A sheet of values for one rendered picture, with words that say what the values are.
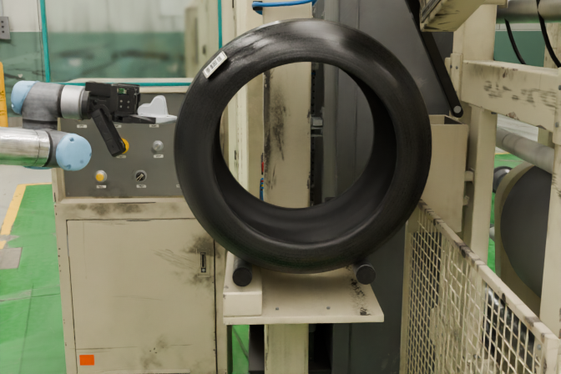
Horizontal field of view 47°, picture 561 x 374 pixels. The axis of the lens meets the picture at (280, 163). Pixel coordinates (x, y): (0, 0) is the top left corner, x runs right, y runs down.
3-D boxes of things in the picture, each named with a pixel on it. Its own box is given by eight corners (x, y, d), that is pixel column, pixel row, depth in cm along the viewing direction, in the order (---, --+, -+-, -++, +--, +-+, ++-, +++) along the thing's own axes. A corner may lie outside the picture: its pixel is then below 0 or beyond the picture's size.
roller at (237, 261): (247, 219, 177) (255, 233, 178) (233, 226, 177) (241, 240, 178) (245, 265, 143) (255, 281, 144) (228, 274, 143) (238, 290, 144)
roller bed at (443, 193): (392, 212, 194) (396, 114, 188) (441, 212, 195) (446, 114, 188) (407, 233, 175) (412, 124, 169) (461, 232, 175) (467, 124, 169)
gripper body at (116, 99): (137, 88, 140) (81, 82, 140) (134, 127, 142) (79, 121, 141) (143, 84, 148) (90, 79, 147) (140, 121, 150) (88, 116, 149)
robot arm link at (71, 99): (60, 120, 141) (70, 114, 149) (81, 122, 141) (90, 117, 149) (61, 86, 140) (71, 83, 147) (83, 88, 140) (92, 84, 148)
